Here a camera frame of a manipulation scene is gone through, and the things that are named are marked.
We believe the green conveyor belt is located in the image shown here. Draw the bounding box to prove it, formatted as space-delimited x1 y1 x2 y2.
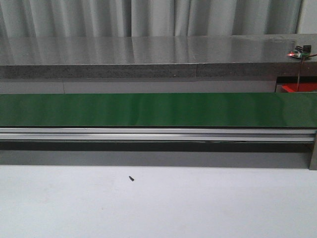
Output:
0 93 317 128

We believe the grey stone back bench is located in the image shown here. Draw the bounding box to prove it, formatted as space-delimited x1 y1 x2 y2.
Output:
0 34 317 79

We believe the red plastic bin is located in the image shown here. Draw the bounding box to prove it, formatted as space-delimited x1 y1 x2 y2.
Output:
282 83 317 93

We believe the small green circuit board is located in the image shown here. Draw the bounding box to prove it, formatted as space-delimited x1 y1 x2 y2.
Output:
287 45 312 59

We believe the grey conveyor support leg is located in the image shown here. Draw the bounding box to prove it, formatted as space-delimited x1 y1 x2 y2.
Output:
309 135 317 171

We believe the grey curtain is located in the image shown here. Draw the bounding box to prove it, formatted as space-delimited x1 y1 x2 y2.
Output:
0 0 302 38

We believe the aluminium conveyor side rail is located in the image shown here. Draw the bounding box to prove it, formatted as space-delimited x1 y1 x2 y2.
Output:
0 127 317 143

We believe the thin sensor cable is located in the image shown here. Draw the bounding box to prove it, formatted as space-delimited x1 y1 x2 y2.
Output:
296 53 317 93

